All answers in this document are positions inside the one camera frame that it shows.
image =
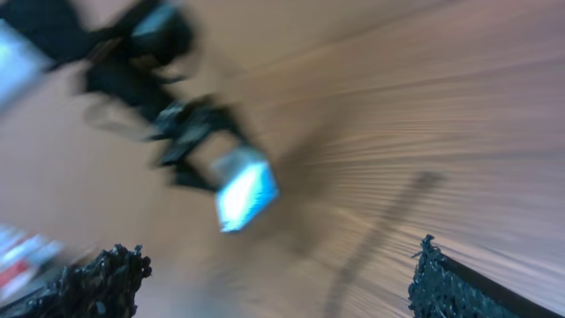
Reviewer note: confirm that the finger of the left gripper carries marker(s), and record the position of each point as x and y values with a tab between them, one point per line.
187	175

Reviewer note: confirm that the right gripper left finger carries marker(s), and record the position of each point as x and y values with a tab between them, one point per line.
104	288

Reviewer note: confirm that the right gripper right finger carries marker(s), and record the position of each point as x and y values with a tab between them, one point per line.
443	287

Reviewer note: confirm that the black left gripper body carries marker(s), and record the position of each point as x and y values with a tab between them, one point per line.
187	124

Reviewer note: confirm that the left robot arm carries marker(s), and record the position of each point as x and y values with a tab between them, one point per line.
124	59

